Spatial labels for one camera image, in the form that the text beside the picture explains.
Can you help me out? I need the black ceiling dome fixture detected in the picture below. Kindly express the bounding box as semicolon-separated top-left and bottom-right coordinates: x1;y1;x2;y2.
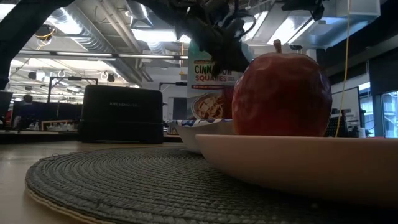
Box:
33;24;56;41

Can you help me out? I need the black toaster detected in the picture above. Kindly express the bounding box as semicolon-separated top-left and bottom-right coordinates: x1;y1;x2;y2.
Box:
79;84;165;144

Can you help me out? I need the black metal stand frame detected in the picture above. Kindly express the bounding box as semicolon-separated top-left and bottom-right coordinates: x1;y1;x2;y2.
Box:
159;81;188;121
47;76;99;103

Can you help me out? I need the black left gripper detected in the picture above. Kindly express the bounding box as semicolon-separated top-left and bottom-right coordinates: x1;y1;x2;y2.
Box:
174;0;259;77

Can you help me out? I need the black table frame rail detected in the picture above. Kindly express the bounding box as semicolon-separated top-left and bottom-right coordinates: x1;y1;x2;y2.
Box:
0;130;183;144

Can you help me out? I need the yellow hanging cable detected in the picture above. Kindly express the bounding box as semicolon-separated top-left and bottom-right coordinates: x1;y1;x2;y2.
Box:
335;0;351;138

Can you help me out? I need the pink round plate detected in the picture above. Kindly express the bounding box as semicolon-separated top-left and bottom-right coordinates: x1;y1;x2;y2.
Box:
195;133;398;208

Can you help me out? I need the white board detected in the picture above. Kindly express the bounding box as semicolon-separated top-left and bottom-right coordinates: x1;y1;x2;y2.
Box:
330;86;362;114

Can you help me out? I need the person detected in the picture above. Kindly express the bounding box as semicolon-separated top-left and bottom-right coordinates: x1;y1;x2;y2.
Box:
14;94;35;129

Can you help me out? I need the black mesh chair back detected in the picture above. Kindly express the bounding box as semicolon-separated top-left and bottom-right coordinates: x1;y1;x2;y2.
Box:
325;108;349;138

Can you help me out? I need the red yellow apple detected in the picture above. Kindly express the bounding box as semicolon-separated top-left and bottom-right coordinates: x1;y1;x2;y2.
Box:
231;39;333;138

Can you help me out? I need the cinnamon squares cereal box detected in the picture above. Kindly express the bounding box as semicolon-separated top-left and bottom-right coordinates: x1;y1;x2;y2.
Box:
187;40;246;121

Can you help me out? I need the black computer monitor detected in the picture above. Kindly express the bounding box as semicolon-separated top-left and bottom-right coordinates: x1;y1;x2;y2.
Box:
0;90;14;121

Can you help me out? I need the blue patterned paper bowl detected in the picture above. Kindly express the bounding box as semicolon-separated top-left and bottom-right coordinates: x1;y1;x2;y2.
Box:
165;118;236;155

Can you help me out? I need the grey woven round placemat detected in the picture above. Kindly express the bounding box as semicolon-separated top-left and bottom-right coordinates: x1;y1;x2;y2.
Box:
24;146;398;224

